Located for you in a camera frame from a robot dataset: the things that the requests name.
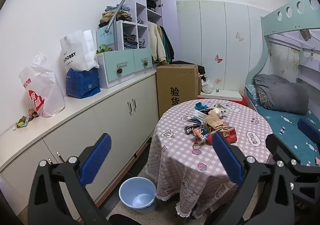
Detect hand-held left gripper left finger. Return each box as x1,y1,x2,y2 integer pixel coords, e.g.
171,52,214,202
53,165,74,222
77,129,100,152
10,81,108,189
29,133,112,225

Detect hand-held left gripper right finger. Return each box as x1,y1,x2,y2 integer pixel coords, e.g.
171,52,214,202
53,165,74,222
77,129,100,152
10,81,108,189
204,131,295,225

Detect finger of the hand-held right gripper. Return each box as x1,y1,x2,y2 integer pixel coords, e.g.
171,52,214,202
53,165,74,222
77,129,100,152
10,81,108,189
297,118,320,146
265,134,302,166

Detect pile of snack wrappers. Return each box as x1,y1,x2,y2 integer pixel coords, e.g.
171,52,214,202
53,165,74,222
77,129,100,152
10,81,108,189
184,101,237,146

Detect beige cloth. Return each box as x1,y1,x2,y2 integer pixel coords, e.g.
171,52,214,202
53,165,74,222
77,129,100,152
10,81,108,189
205,110,229,131

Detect light blue plastic bin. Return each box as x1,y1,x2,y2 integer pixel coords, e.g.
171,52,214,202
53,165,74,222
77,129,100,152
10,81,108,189
119,177,157,213

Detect white and blue carton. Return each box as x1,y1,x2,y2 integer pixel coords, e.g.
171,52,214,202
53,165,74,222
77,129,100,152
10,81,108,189
193,110,209,122

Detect teal printed bedsheet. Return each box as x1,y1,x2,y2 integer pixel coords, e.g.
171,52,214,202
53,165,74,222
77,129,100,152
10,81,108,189
244,85,320,166

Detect white low cabinet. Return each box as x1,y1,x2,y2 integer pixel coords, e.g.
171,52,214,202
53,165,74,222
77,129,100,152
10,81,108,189
0,68,160,207

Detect grey duvet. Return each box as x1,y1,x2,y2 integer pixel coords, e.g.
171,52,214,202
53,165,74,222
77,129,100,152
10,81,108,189
252,74,309,116

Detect round table with pink checked cloth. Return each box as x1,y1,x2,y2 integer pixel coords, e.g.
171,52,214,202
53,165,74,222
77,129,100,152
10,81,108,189
144,99,274,217

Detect white board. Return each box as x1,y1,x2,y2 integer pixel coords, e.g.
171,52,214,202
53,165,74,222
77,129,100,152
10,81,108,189
197,89,242,101

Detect small white plastic bag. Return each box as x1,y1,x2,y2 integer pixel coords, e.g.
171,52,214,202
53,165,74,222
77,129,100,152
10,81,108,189
201,78,214,94

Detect blue woven bag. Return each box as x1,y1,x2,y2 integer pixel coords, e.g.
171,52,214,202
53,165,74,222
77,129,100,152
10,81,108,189
66,68,101,99

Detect small green and brown trinkets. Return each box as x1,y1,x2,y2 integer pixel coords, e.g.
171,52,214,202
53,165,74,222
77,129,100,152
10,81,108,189
14,108,38,131

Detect white plastic bag red print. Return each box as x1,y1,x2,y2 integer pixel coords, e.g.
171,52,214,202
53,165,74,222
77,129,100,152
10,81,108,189
19,52,65,118

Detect white wardrobe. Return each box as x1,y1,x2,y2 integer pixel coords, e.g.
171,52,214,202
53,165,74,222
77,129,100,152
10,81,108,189
176,0,265,92

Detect brown hanging pouch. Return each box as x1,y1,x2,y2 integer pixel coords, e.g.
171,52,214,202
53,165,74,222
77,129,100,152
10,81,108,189
300,29,312,41

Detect lilac stair cabinet teal drawers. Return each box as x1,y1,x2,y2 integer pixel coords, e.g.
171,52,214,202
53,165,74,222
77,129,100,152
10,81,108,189
96,0,178,89

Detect tall cardboard box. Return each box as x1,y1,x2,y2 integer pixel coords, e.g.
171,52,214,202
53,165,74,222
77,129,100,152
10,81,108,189
156,64,199,119

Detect black cloth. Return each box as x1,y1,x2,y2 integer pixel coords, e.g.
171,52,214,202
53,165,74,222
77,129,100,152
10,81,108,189
172,61,207,82

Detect small green plant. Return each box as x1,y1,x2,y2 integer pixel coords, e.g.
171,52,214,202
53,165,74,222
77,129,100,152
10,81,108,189
97,44,112,54

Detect white paper shopping bag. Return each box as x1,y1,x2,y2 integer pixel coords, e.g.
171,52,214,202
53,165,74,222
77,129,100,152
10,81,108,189
60,30,100,72

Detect folded jeans in cubby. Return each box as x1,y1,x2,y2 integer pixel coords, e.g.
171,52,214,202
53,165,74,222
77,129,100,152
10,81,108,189
124,34,138,49

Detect black hanging jacket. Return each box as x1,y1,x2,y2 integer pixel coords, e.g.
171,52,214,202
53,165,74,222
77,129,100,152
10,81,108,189
164,26,175,62

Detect green hanging jacket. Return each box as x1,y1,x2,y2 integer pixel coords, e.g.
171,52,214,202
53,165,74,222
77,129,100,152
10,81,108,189
161,27,171,62

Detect stack of folded clothes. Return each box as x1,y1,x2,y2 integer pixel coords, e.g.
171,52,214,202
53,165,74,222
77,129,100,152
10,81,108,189
98,5,132,28

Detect grey metal handrail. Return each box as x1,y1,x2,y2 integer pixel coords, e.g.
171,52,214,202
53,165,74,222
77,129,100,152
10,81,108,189
105,0,161,34

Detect teal bunk bed frame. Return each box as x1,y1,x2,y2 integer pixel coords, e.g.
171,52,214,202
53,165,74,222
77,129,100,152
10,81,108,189
244,0,320,166

